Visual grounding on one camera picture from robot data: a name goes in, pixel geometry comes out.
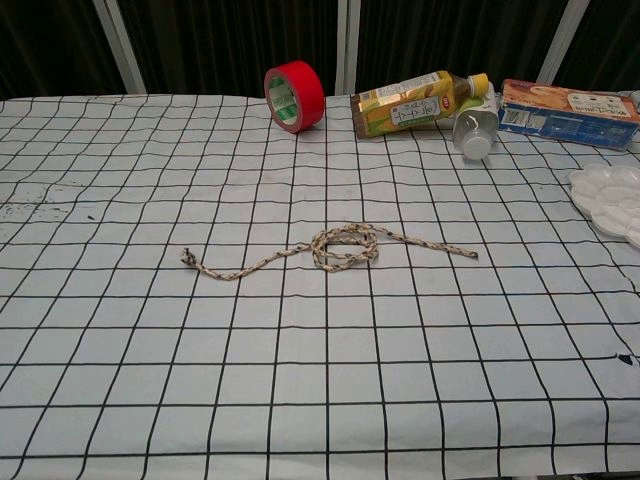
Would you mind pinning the dark curtain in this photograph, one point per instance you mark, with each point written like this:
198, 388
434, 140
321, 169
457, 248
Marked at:
225, 40

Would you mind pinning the yellow label tea bottle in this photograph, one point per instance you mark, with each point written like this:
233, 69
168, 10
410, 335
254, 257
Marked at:
400, 107

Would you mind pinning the white paint palette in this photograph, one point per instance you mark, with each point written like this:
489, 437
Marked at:
610, 200

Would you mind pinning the clear plastic bottle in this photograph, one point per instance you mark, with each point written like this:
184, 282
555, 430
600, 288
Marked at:
475, 130

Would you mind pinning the red tape roll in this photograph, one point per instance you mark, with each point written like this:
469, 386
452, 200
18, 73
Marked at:
305, 90

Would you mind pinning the white black grid tablecloth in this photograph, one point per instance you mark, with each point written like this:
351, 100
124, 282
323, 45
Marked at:
320, 350

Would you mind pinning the white frame post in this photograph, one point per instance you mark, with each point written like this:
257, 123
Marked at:
120, 45
562, 45
347, 45

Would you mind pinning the blue and orange box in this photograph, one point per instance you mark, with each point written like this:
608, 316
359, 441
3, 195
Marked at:
565, 120

